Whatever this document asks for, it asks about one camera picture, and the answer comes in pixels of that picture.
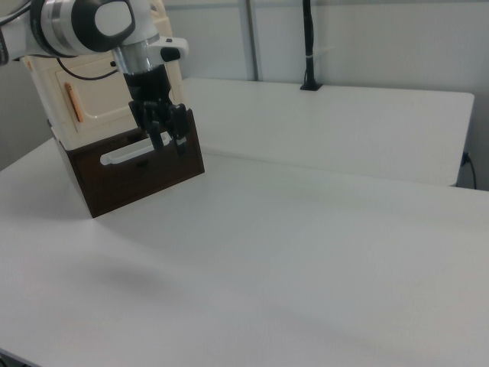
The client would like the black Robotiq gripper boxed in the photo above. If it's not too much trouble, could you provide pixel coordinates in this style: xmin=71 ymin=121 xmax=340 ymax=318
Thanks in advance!
xmin=122 ymin=65 xmax=189 ymax=158

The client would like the cream cabinet door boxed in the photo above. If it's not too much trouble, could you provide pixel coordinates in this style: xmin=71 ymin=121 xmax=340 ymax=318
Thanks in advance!
xmin=55 ymin=69 xmax=134 ymax=124

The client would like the cream plastic cabinet body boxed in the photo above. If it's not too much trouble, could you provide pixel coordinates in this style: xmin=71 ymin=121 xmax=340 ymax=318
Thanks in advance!
xmin=23 ymin=0 xmax=185 ymax=152

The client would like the dark brown drawer base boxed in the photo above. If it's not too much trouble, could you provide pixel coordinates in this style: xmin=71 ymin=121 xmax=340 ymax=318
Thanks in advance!
xmin=47 ymin=109 xmax=206 ymax=219

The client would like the white drawer handle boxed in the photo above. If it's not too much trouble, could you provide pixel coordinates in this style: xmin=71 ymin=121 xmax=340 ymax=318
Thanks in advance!
xmin=99 ymin=132 xmax=173 ymax=167

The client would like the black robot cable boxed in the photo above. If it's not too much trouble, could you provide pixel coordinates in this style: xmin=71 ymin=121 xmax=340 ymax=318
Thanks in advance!
xmin=57 ymin=56 xmax=118 ymax=82

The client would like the copper door handle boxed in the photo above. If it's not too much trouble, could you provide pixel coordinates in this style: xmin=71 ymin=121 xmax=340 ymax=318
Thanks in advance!
xmin=63 ymin=81 xmax=85 ymax=124

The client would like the grey window frame post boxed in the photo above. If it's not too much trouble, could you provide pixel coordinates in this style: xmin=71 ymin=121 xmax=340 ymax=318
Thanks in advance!
xmin=243 ymin=0 xmax=265 ymax=83

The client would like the black camera pole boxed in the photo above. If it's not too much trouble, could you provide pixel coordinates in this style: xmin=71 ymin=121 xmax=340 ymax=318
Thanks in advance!
xmin=299 ymin=0 xmax=322 ymax=92

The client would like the black wall cable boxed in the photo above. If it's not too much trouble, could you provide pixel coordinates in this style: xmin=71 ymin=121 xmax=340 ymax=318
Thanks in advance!
xmin=460 ymin=151 xmax=479 ymax=190

